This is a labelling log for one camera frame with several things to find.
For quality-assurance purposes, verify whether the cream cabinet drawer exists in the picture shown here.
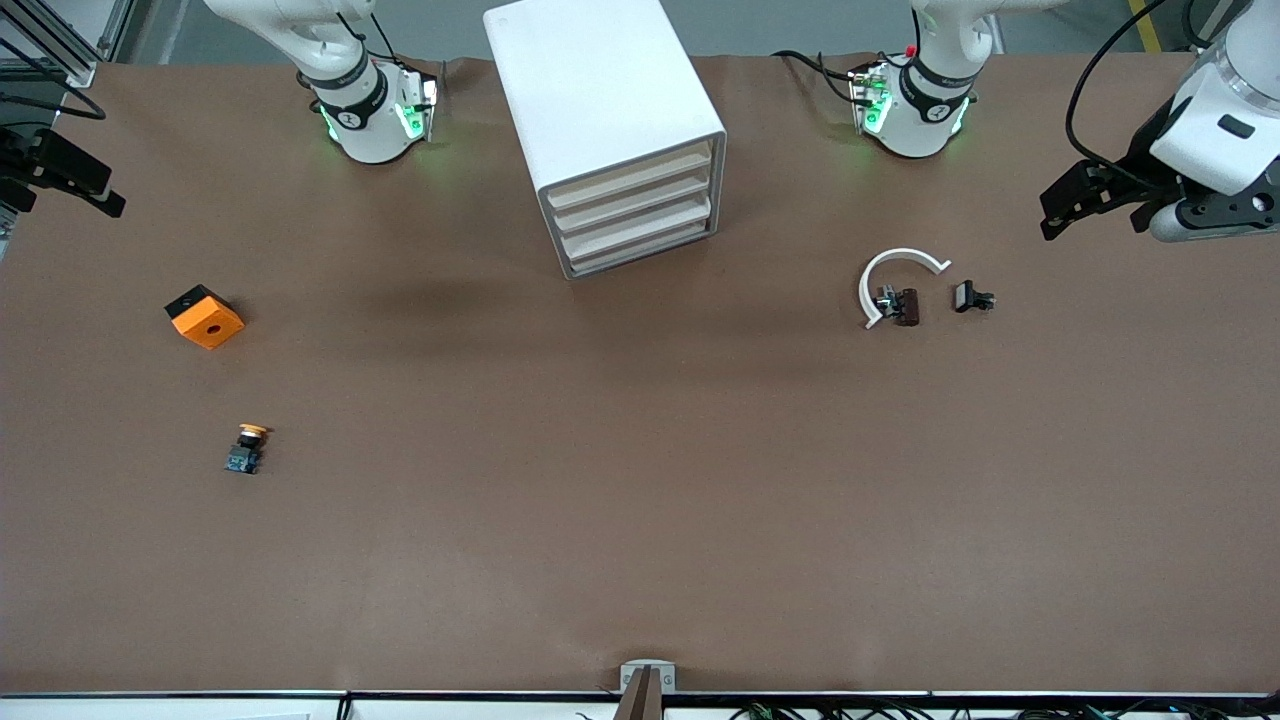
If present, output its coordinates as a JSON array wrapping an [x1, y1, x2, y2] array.
[[552, 168, 715, 236], [565, 218, 718, 278], [546, 143, 715, 211], [558, 193, 715, 259]]

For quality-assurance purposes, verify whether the black base power cable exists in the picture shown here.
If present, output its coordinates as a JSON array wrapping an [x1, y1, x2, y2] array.
[[772, 48, 873, 106]]

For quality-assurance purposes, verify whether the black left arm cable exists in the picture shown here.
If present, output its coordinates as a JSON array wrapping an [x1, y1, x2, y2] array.
[[1064, 0, 1171, 191]]

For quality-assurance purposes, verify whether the white drawer cabinet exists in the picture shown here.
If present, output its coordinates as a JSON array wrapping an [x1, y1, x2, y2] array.
[[483, 0, 728, 281]]

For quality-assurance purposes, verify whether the dark brown small component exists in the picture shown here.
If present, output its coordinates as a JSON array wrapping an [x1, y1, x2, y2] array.
[[876, 285, 922, 328]]

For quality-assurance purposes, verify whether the orange-capped push button switch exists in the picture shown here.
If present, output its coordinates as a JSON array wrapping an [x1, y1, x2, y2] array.
[[224, 423, 272, 476]]

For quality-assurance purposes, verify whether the orange and black button housing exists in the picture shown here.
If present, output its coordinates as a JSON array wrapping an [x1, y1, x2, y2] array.
[[164, 284, 246, 351]]

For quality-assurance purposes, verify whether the white curved plastic ring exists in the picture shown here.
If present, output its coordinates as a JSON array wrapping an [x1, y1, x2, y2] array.
[[858, 247, 953, 331]]

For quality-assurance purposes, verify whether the grey metal table bracket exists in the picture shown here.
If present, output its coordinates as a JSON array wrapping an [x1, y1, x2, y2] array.
[[619, 660, 677, 694]]

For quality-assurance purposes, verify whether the aluminium frame profile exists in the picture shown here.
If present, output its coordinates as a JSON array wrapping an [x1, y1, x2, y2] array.
[[0, 0, 136, 91]]

